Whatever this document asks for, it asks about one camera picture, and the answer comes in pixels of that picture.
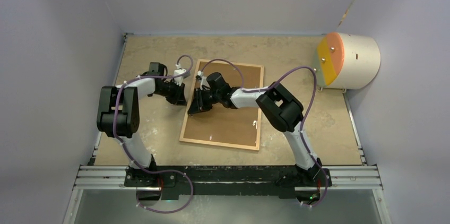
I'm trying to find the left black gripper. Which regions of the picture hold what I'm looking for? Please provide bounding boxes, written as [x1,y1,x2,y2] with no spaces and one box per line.
[154,79,186,106]

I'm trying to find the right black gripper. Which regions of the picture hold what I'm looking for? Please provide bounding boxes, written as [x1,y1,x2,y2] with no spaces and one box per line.
[188,88,221,115]

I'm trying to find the light wooden picture frame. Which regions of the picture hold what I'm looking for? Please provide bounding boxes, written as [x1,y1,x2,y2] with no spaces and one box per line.
[179,58,265,152]

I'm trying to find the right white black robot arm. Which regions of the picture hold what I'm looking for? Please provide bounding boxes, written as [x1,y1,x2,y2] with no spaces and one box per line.
[188,72,327,185]

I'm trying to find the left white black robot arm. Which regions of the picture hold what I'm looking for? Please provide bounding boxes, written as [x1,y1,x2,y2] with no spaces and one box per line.
[97,62,190,186]

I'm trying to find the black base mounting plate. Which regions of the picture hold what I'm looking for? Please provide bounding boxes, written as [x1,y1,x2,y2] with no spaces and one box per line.
[124,165,332,202]

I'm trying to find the white cylinder with coloured face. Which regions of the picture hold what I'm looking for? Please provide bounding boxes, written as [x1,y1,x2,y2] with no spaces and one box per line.
[312,32,380,91]

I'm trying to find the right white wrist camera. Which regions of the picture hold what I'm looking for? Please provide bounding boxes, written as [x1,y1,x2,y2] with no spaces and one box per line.
[195,71,210,90]

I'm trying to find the aluminium rail frame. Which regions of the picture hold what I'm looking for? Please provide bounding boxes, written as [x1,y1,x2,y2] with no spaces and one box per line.
[74,165,392,223]

